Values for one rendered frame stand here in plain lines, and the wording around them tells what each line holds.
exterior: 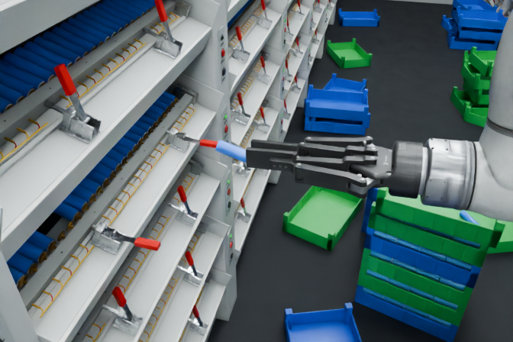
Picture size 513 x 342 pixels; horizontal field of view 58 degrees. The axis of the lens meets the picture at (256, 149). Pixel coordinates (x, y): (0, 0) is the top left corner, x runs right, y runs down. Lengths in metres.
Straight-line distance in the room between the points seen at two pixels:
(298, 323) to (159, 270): 0.68
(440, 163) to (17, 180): 0.48
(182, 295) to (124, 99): 0.57
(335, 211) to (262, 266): 0.41
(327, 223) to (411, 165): 1.23
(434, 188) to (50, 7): 0.48
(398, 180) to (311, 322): 0.95
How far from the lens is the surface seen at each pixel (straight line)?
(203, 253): 1.20
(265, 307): 1.55
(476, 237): 1.28
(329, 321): 1.53
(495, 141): 0.62
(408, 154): 0.63
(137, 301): 0.89
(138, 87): 0.71
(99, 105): 0.66
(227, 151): 0.68
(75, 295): 0.67
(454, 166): 0.62
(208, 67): 0.99
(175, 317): 1.09
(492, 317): 1.69
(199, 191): 1.09
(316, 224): 1.82
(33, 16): 0.51
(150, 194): 0.80
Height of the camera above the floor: 1.23
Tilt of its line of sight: 34 degrees down
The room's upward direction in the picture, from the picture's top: straight up
